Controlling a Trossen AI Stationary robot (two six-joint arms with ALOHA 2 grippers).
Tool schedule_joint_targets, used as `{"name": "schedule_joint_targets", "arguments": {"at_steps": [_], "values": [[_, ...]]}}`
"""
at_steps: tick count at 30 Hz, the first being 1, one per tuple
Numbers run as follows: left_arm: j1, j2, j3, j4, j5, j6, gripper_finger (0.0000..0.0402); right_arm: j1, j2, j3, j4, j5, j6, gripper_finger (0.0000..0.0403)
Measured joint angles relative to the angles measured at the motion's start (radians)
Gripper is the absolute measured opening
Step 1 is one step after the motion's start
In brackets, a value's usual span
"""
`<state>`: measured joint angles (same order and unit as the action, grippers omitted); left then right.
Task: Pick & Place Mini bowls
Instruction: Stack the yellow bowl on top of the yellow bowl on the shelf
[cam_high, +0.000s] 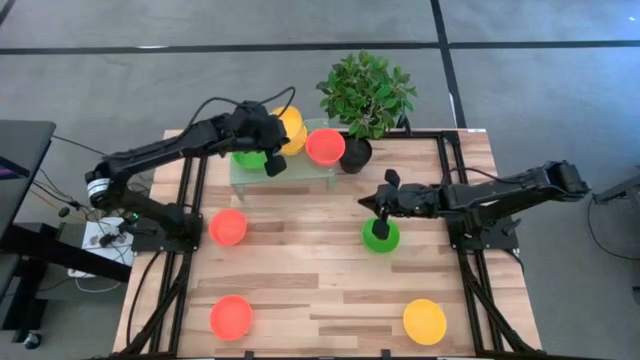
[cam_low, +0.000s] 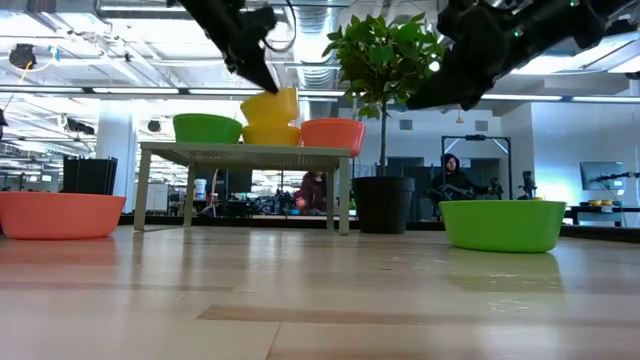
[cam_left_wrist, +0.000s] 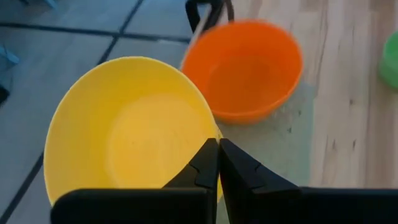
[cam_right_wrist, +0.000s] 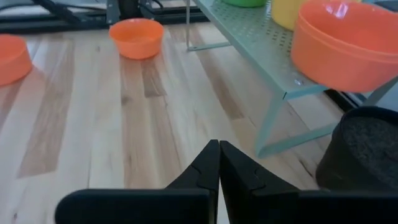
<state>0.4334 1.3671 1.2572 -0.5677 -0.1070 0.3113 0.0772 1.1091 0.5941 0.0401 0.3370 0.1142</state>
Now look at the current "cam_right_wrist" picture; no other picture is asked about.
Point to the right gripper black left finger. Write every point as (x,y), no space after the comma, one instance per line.
(140,207)

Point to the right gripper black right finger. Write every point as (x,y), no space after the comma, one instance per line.
(280,207)

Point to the yellow plastic mini bowl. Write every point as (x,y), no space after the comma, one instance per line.
(286,12)

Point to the green plastic mini bowl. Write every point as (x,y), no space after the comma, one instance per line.
(245,2)

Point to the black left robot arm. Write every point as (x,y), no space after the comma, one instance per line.
(127,7)

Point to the green plant in black pot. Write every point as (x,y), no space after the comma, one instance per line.
(357,149)

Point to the green perforated metal shelf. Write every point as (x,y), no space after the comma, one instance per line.
(248,37)

